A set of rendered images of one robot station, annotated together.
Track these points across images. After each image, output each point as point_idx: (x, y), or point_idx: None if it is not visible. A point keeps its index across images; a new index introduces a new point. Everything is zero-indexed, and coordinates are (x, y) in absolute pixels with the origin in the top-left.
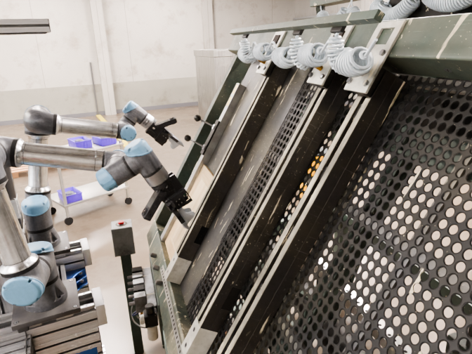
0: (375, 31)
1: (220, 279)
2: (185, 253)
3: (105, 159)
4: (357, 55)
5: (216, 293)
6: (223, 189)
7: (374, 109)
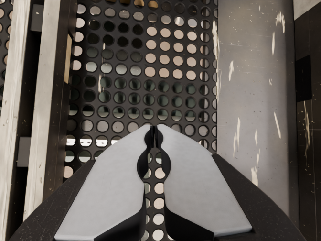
0: None
1: (38, 67)
2: (314, 21)
3: None
4: None
5: (17, 38)
6: (308, 202)
7: None
